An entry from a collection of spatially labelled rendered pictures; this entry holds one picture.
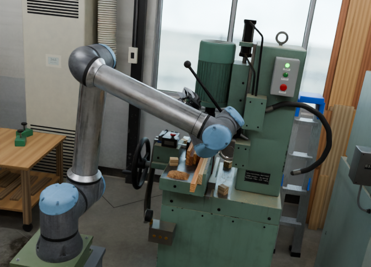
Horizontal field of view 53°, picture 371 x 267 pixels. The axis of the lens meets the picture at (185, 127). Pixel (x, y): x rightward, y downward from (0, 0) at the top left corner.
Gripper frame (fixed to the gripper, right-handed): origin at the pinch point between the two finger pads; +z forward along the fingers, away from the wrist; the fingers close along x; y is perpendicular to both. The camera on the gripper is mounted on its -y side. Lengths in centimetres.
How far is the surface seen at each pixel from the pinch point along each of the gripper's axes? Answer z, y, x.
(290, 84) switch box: -12.9, -22.7, -37.1
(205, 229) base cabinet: -39, -46, 36
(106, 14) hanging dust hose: 153, -25, 50
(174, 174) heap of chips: -22.3, -16.6, 27.5
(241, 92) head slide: 0.4, -22.7, -16.8
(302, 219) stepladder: -17, -152, 14
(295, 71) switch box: -10.4, -19.7, -42.0
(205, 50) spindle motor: 17.0, -2.7, -15.1
